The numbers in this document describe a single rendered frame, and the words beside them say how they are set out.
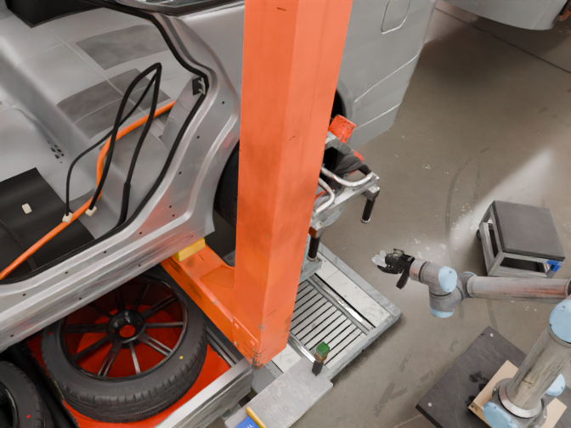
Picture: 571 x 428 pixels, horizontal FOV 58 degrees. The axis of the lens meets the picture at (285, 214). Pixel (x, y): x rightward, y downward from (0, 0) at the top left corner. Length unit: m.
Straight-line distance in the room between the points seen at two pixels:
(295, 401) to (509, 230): 1.67
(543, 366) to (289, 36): 1.37
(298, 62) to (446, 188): 2.83
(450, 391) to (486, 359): 0.27
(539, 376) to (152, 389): 1.38
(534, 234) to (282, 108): 2.33
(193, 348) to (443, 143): 2.73
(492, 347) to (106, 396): 1.73
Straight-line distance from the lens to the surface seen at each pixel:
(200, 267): 2.18
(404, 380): 2.81
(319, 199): 2.15
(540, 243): 3.23
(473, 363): 2.63
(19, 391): 2.23
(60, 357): 2.25
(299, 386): 2.18
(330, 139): 2.12
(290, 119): 1.17
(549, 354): 1.90
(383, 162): 3.86
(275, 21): 1.09
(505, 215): 3.29
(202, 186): 1.97
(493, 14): 4.31
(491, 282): 2.12
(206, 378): 2.38
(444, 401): 2.48
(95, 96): 2.51
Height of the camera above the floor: 2.41
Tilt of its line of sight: 46 degrees down
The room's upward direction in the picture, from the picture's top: 8 degrees clockwise
